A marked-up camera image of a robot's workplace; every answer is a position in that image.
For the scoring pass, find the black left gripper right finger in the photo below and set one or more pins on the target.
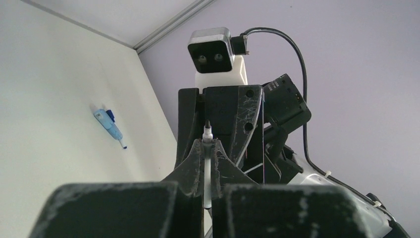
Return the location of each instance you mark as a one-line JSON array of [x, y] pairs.
[[244, 209]]

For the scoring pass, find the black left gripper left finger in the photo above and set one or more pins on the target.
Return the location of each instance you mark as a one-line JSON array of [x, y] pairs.
[[170, 208]]

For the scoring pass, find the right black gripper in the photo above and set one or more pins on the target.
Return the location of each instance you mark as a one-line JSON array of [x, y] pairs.
[[251, 121]]

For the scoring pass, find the light blue correction tape pen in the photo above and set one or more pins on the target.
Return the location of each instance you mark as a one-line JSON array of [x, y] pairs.
[[101, 117]]

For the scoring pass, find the white pen blue end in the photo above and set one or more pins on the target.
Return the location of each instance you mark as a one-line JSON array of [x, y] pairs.
[[113, 130]]

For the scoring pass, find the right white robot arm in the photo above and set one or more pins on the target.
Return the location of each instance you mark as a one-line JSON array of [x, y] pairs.
[[365, 129]]

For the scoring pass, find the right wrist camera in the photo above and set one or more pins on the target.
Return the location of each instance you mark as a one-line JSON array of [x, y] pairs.
[[218, 58]]

